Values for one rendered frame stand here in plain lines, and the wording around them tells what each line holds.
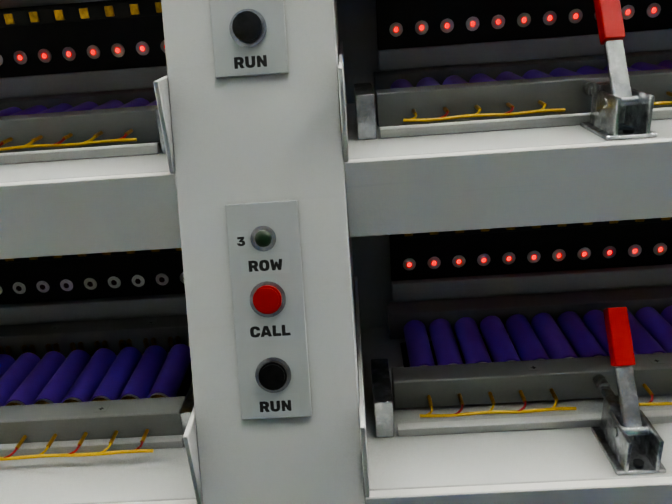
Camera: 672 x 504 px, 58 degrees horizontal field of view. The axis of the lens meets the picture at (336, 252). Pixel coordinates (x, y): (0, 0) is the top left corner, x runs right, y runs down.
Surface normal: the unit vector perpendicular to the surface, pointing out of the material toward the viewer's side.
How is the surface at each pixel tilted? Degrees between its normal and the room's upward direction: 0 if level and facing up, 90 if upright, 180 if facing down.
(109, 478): 19
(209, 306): 90
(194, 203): 90
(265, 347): 90
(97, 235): 109
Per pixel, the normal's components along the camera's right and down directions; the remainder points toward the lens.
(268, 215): -0.03, 0.07
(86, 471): -0.07, -0.92
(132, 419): -0.01, 0.39
